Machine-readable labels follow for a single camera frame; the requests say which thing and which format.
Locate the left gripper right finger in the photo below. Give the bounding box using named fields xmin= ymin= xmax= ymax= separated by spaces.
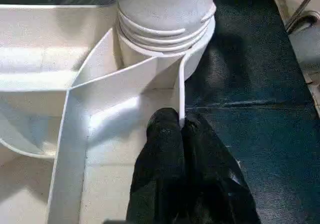
xmin=181 ymin=113 xmax=261 ymax=224

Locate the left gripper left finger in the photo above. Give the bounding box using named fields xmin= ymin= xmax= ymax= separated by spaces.
xmin=125 ymin=108 xmax=188 ymax=224

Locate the white plastic table top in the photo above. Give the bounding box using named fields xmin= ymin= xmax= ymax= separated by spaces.
xmin=0 ymin=4 xmax=217 ymax=224

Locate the white plastic table leg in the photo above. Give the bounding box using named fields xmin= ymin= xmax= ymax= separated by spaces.
xmin=115 ymin=0 xmax=217 ymax=53

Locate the black work mat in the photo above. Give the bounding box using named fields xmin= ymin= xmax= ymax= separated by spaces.
xmin=179 ymin=0 xmax=320 ymax=224

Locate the black metal stand tube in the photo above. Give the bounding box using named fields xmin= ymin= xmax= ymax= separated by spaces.
xmin=285 ymin=0 xmax=320 ymax=33

